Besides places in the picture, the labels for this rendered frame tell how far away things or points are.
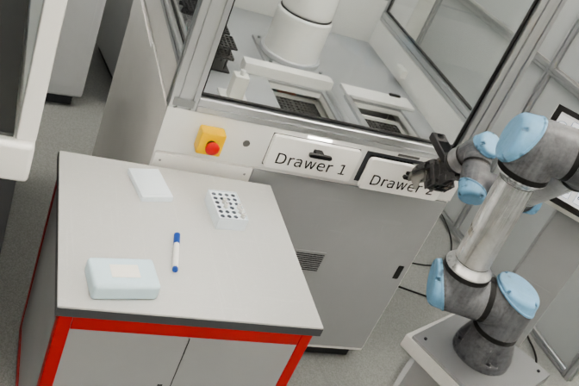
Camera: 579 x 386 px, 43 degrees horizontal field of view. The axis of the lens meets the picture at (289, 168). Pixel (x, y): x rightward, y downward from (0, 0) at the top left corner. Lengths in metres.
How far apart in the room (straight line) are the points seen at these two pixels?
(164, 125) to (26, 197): 1.19
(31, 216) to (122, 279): 1.44
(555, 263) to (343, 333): 0.80
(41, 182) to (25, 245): 0.42
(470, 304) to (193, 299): 0.65
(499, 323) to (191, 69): 1.01
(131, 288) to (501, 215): 0.82
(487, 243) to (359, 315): 1.12
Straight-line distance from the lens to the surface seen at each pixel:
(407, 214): 2.48
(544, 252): 2.69
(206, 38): 1.94
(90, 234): 1.79
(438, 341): 1.93
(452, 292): 1.78
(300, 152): 2.16
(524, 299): 1.82
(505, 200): 1.66
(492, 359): 1.91
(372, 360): 3.00
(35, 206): 3.09
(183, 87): 1.99
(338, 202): 2.34
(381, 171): 2.26
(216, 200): 1.98
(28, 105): 1.74
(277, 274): 1.87
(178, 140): 2.08
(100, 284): 1.61
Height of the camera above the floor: 1.88
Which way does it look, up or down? 29 degrees down
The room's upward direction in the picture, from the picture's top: 24 degrees clockwise
